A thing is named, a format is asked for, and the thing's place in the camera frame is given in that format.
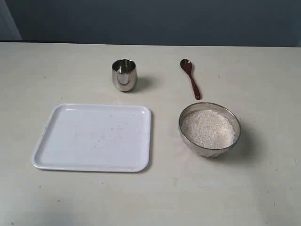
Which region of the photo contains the dark red wooden spoon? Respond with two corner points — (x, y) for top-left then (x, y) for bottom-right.
(180, 59), (201, 100)

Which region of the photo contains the small steel cup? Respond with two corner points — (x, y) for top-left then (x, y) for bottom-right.
(112, 59), (138, 92)

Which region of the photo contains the steel bowl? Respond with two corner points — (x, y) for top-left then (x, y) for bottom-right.
(178, 102), (241, 157)

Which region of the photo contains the white rectangular tray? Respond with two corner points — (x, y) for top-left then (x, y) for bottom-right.
(32, 104), (152, 173)

